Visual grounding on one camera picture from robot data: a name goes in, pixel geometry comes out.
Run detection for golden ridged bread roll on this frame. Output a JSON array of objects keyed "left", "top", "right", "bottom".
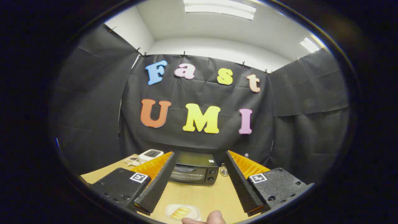
[{"left": 169, "top": 207, "right": 191, "bottom": 220}]

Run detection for white pop-up toaster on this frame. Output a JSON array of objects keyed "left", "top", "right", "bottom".
[{"left": 139, "top": 149, "right": 164, "bottom": 165}]

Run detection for black toaster oven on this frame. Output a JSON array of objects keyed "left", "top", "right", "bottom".
[{"left": 169, "top": 152, "right": 219, "bottom": 186}]

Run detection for black backdrop cloth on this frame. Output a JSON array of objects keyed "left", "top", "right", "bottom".
[{"left": 51, "top": 23, "right": 350, "bottom": 184}]

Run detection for small ceiling light panel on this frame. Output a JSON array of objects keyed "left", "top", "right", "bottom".
[{"left": 300, "top": 37, "right": 320, "bottom": 53}]

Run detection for white rectangular plate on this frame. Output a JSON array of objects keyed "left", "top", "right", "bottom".
[{"left": 165, "top": 204, "right": 201, "bottom": 222}]

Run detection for long ceiling light panel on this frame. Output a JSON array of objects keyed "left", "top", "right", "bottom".
[{"left": 183, "top": 0, "right": 257, "bottom": 21}]

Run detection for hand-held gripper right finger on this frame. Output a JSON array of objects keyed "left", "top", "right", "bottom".
[{"left": 224, "top": 150, "right": 314, "bottom": 217}]

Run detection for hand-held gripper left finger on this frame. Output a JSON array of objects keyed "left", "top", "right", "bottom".
[{"left": 89, "top": 152, "right": 177, "bottom": 216}]

